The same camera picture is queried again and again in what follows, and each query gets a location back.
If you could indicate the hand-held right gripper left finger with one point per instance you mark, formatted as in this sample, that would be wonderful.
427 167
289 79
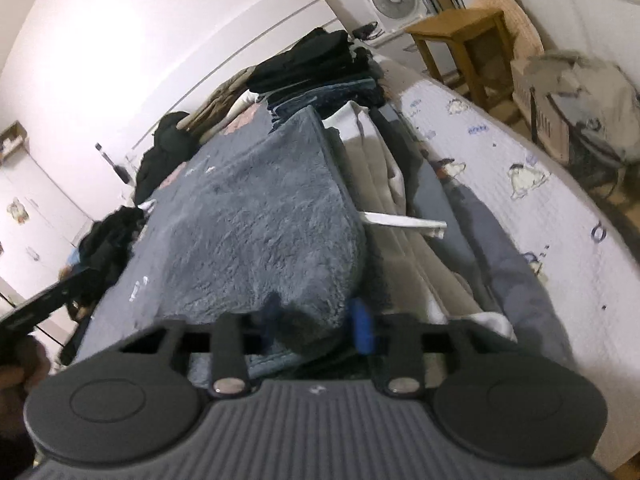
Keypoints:
271 322

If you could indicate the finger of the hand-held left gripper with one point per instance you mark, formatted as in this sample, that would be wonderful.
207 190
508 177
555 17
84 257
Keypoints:
45 302

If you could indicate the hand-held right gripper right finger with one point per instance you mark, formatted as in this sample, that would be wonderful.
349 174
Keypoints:
361 325

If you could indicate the grey fleece garment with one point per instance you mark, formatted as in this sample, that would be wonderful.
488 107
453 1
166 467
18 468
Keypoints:
250 220

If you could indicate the stack of folded clothes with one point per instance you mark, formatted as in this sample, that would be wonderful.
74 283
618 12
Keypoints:
310 65

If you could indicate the person's left hand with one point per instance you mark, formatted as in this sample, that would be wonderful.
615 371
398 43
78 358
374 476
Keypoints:
20 385

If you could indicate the white wardrobe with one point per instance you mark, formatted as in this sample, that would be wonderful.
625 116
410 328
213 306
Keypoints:
40 260

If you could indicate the cartoon wardrobe sticker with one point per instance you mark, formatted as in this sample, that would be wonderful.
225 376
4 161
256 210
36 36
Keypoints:
17 211

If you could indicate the white folded garment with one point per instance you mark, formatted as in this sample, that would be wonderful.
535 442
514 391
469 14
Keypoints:
390 200

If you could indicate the cardboard box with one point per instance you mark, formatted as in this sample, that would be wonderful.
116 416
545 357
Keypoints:
10 140

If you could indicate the black puffer coat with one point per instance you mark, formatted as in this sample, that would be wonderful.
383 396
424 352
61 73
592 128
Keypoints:
165 155

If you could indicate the white printed bed sheet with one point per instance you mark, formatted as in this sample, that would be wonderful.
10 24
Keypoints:
550 260

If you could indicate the brown folded quilt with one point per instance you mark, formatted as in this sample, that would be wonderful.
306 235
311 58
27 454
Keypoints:
220 105

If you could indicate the beige laundry basket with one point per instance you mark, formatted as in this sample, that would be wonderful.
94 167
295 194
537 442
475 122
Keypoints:
542 120

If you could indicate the white bed headboard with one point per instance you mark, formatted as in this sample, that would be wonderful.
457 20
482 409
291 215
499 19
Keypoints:
250 35

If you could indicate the wooden stool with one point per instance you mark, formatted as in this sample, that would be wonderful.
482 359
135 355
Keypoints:
450 25

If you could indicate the grey cloth bag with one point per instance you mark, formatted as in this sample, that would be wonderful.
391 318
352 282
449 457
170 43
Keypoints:
595 105

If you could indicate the black wall-hung brush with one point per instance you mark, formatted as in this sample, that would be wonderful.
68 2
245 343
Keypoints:
120 172

